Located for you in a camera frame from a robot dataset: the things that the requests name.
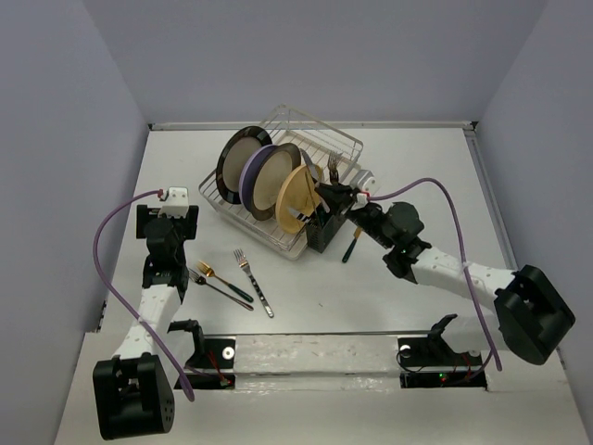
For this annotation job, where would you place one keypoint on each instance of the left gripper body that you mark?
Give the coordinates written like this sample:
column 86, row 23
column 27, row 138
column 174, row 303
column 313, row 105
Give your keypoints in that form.
column 183, row 227

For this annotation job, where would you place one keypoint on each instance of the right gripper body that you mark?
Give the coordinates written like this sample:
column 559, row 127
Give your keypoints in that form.
column 359, row 215

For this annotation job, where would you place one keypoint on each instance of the grey knife slim handle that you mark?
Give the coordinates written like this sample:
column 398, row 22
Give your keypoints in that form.
column 310, row 183

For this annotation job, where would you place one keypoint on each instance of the knife dark handle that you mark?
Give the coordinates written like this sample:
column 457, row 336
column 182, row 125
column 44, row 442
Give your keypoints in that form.
column 296, row 219

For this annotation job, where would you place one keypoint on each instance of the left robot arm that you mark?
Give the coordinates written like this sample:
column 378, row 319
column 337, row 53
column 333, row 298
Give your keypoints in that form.
column 134, row 387

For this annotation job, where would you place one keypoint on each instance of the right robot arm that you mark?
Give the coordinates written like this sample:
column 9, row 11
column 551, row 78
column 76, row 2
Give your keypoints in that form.
column 520, row 309

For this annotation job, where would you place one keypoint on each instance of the black utensil caddy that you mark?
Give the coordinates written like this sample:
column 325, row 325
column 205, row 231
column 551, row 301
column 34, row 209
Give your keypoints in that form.
column 321, row 224

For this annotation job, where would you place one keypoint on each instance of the yellow plate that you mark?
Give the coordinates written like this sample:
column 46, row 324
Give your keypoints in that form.
column 293, row 193

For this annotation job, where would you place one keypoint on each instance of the grey brown plate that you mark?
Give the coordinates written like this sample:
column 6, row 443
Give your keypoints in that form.
column 272, row 173

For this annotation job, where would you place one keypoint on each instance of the purple plate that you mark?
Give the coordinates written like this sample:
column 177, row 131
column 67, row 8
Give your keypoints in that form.
column 249, row 174

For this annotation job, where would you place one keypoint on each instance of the black rimmed plate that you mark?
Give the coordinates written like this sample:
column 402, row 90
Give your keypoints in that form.
column 239, row 148

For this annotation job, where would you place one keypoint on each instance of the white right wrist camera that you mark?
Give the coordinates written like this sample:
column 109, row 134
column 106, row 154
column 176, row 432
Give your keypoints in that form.
column 365, row 183

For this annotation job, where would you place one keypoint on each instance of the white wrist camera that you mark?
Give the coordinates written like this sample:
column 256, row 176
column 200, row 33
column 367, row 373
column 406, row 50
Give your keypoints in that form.
column 365, row 183
column 174, row 202

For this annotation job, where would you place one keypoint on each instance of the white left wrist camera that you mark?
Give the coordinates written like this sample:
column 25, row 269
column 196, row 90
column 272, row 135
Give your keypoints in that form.
column 174, row 202

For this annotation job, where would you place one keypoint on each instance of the gold knife green handle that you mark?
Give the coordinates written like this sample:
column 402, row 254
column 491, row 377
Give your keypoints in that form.
column 352, row 245

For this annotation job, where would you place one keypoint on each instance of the gold fork green handle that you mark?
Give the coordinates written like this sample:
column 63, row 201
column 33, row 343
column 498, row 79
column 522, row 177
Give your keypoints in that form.
column 208, row 271

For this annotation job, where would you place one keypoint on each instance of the dark fork thin handle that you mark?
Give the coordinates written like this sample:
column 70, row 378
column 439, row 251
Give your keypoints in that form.
column 202, row 281

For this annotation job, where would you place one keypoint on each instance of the metal wire dish rack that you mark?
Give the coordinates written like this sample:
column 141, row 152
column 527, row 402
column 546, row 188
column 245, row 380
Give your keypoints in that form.
column 285, row 117

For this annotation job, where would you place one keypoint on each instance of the silver fork perforated handle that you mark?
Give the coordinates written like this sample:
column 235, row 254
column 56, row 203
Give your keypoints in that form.
column 245, row 267

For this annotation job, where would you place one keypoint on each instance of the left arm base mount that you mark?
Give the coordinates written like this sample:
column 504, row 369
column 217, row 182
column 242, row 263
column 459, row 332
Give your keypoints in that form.
column 208, row 361

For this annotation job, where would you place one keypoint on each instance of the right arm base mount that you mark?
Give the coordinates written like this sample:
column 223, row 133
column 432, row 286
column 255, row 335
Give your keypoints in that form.
column 428, row 361

